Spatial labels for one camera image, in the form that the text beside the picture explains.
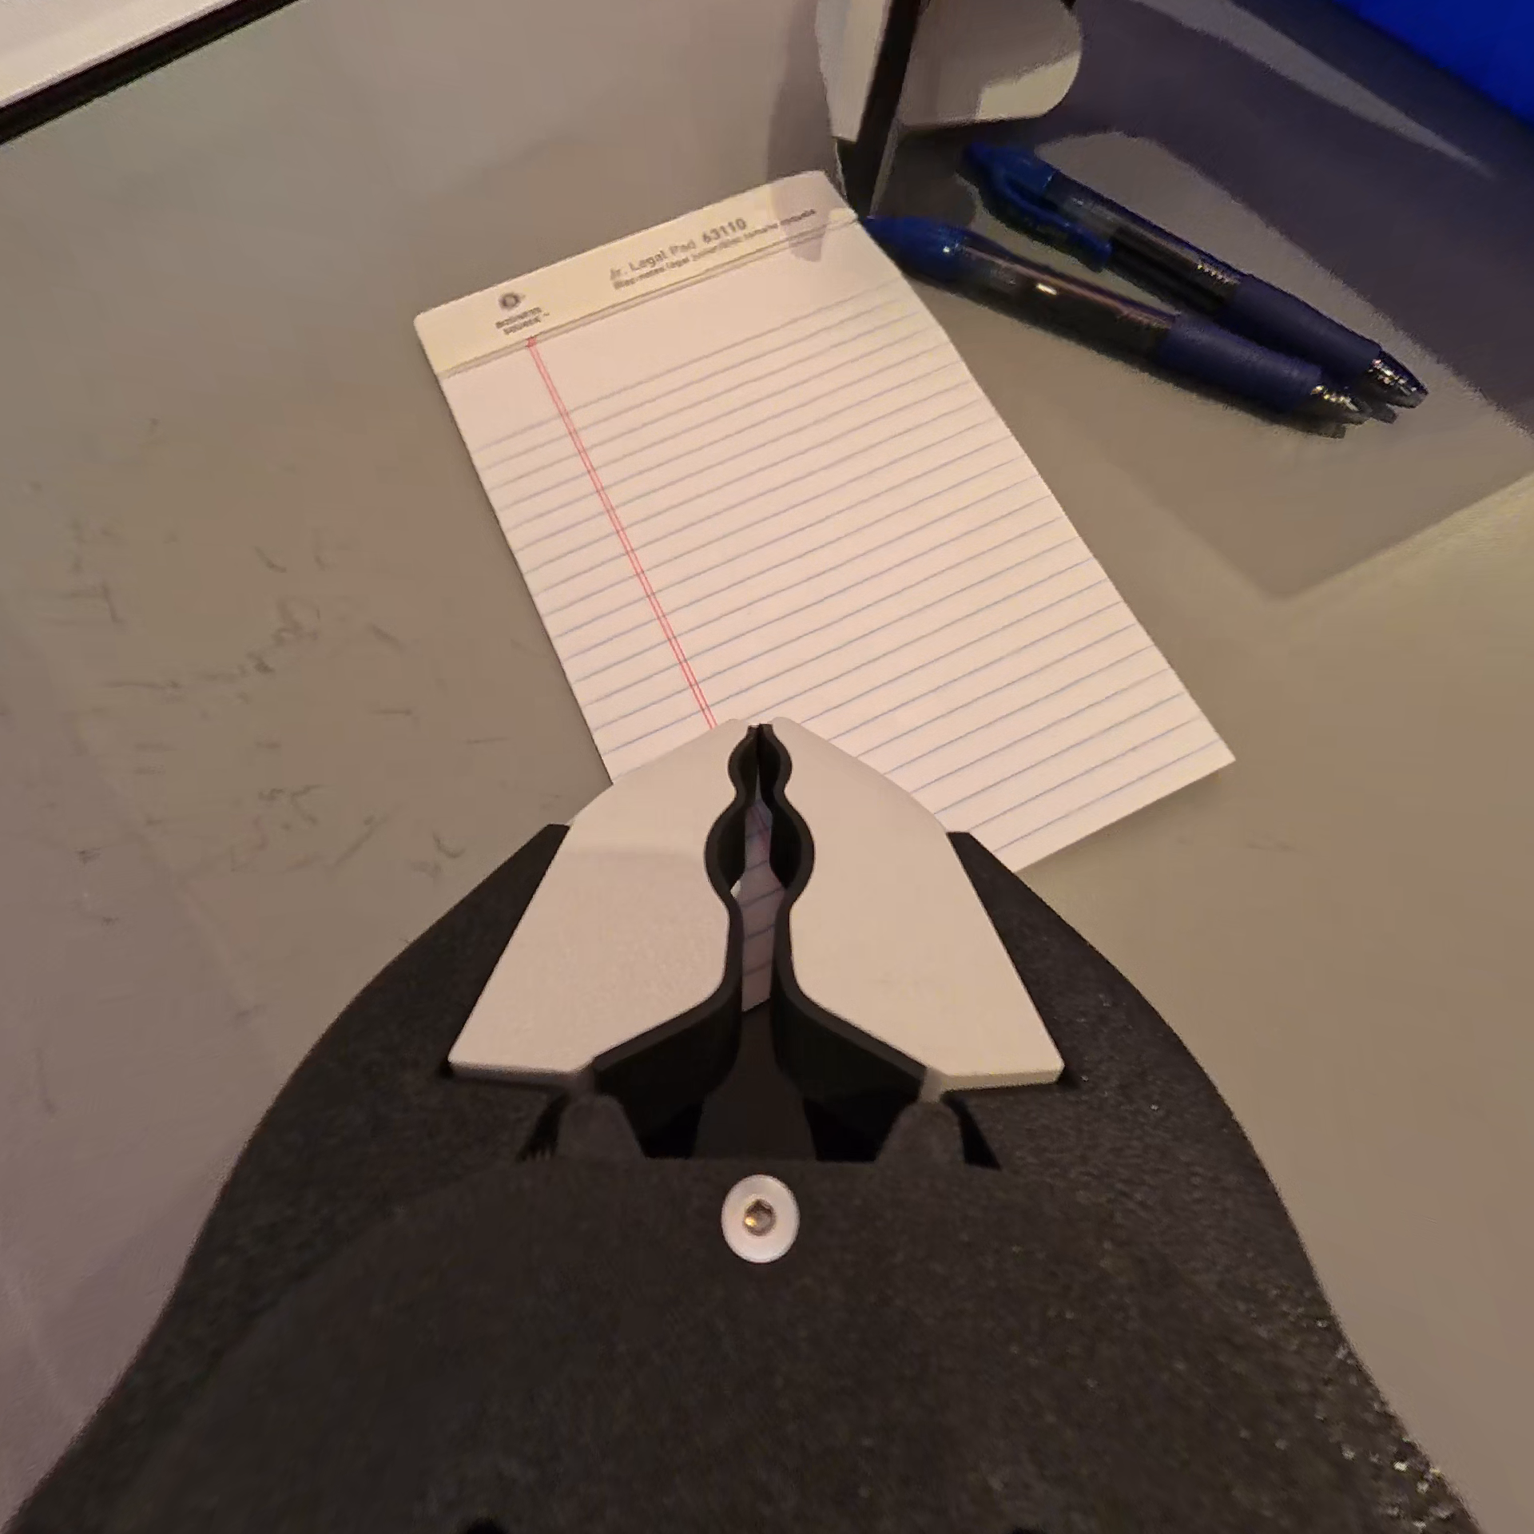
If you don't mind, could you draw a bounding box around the white lined notepad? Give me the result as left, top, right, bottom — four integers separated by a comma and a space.
413, 172, 1237, 1016

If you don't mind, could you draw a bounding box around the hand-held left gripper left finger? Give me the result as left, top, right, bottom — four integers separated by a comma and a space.
448, 720, 767, 1160

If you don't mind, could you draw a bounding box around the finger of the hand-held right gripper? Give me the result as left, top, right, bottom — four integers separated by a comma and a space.
815, 0, 952, 216
921, 0, 1083, 132

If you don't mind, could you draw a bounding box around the blue retractable pen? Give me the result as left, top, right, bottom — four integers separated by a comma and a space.
861, 214, 1401, 424
963, 141, 1430, 406

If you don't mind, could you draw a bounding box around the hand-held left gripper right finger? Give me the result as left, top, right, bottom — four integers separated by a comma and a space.
766, 718, 1067, 1162

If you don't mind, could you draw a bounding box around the blue plastic bin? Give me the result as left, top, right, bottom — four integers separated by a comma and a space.
1065, 0, 1534, 125

